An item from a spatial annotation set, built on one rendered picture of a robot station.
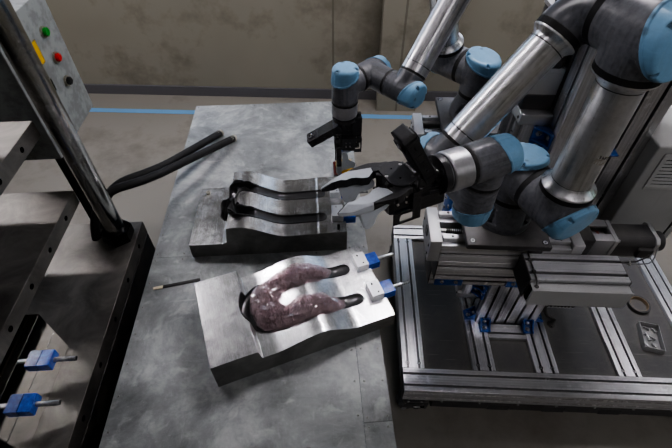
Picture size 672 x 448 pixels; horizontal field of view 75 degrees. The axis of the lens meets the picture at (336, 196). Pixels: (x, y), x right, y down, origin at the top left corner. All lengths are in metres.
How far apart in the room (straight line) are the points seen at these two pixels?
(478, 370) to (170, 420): 1.20
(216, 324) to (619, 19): 1.08
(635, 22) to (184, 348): 1.24
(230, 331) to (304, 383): 0.23
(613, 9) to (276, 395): 1.09
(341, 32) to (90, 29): 1.85
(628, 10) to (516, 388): 1.46
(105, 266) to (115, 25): 2.47
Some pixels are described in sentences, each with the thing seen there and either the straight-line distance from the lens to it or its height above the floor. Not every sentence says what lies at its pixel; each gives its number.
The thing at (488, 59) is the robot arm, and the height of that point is 1.26.
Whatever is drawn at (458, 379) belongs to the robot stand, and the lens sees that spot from 1.92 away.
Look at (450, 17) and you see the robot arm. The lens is 1.25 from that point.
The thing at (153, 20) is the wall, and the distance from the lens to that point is 3.66.
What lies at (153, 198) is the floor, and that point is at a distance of 2.97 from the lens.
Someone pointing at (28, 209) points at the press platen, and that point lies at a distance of 1.53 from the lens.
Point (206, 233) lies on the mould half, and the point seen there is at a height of 0.86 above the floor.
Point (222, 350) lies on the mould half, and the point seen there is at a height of 0.91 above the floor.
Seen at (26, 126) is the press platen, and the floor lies 1.29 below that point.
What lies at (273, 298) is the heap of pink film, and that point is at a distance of 1.25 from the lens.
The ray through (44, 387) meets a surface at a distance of 1.42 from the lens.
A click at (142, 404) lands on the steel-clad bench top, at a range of 1.31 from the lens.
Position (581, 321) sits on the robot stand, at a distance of 2.26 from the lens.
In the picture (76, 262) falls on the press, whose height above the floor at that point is 0.78.
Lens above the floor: 1.95
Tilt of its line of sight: 45 degrees down
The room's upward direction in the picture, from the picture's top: straight up
